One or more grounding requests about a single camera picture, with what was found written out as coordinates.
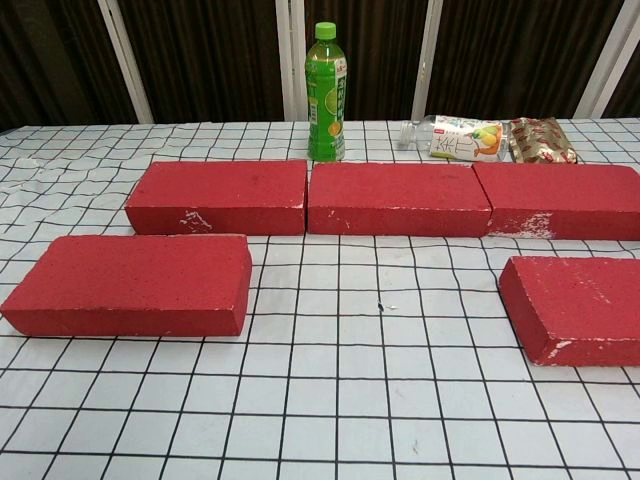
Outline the red foam brick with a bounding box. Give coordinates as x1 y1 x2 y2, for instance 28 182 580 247
472 162 640 241
124 159 309 236
306 162 494 237
499 255 640 369
0 233 254 339

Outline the green tea bottle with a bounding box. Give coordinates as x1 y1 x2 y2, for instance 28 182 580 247
304 21 347 162

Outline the white black checkered tablecloth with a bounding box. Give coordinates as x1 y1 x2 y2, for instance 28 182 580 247
0 119 640 480

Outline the clear plastic bottle fruit label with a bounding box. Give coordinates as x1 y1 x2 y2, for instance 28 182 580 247
398 114 514 162

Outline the gold foil snack packet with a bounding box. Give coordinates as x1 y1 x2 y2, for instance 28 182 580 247
507 117 580 166

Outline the white screen frame post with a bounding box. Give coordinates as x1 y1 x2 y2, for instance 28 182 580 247
274 0 310 122
412 0 445 121
96 0 155 124
574 0 640 119

